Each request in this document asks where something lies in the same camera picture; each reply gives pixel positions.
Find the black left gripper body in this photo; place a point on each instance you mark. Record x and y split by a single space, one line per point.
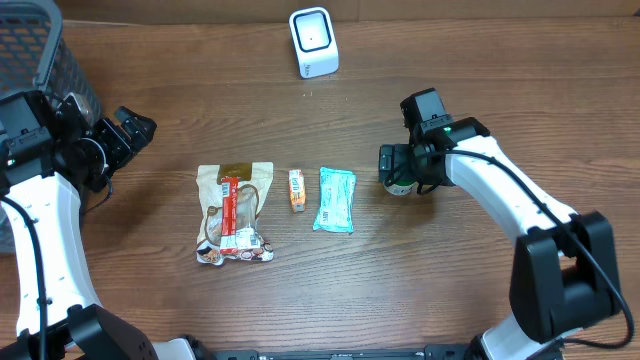
116 141

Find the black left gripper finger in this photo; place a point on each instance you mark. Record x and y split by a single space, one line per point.
143 130
130 121

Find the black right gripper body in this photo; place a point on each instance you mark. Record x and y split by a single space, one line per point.
387 166

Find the green lid jar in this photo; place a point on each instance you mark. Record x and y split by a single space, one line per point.
400 188

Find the teal wet wipes pack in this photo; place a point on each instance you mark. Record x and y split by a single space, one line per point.
337 191

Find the brown red snack bag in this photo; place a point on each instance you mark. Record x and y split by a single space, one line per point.
255 180

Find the small orange packet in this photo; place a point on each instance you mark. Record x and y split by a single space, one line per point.
297 190

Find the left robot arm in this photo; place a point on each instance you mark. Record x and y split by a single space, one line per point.
47 155

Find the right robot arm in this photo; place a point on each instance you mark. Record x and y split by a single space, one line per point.
564 286

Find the white barcode scanner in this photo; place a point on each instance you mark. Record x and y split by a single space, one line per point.
314 42

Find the grey plastic mesh basket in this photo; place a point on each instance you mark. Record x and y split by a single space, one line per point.
35 56

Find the red candy bar wrapper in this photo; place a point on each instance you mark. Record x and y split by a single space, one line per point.
229 188

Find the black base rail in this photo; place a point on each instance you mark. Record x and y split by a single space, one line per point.
350 354

